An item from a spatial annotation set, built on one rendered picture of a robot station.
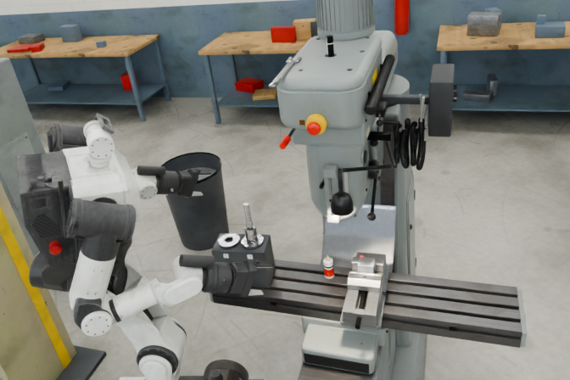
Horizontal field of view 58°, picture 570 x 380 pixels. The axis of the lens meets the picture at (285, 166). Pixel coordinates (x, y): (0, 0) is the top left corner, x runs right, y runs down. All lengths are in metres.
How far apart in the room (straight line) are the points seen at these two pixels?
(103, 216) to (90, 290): 0.21
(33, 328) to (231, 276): 1.82
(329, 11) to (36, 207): 1.07
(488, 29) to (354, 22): 3.68
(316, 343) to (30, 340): 1.70
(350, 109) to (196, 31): 5.30
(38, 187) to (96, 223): 0.21
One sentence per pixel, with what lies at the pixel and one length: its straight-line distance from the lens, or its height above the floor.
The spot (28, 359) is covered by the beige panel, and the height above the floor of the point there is 0.31.
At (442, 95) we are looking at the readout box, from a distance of 1.85.
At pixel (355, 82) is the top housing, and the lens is 1.43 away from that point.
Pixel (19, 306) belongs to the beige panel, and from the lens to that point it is 3.08.
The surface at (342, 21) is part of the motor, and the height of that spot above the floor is 1.95.
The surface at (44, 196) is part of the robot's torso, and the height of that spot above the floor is 1.74.
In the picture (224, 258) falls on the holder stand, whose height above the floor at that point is 1.08.
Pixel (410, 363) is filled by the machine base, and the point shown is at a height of 0.20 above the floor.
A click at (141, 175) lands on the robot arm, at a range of 1.87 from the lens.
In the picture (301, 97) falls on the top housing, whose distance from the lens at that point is 1.46.
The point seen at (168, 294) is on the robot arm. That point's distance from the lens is 1.47.
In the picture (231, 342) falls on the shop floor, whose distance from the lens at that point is 3.27.
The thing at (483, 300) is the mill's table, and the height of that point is 0.93.
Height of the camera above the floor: 2.37
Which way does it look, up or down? 29 degrees down
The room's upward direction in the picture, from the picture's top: 7 degrees counter-clockwise
